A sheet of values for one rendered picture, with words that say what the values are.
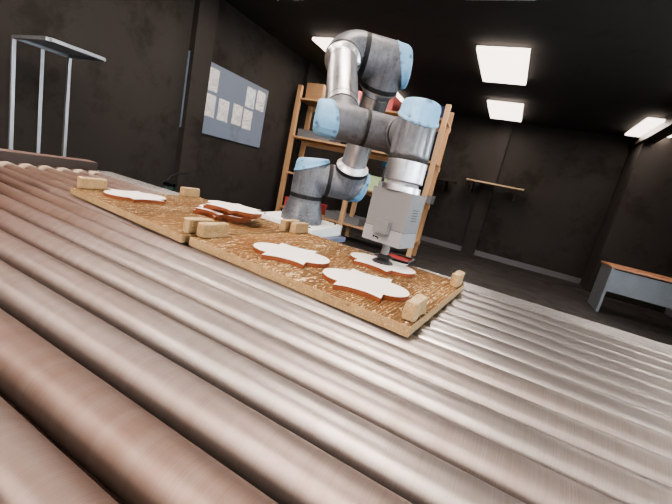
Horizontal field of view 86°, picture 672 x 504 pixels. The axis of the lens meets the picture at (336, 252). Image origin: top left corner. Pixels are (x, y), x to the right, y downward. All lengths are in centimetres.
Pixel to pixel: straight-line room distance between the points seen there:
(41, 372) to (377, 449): 24
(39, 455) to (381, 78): 104
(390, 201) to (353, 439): 48
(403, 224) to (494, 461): 44
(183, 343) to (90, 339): 7
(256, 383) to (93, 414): 11
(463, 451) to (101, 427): 25
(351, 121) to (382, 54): 38
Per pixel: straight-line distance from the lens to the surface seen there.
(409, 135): 68
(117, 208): 85
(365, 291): 51
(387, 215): 69
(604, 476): 38
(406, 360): 41
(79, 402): 30
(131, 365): 33
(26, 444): 27
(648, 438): 49
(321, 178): 126
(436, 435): 32
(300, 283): 52
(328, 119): 75
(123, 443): 27
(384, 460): 28
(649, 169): 849
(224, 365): 33
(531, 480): 33
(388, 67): 111
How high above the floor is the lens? 109
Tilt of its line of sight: 12 degrees down
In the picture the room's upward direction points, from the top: 13 degrees clockwise
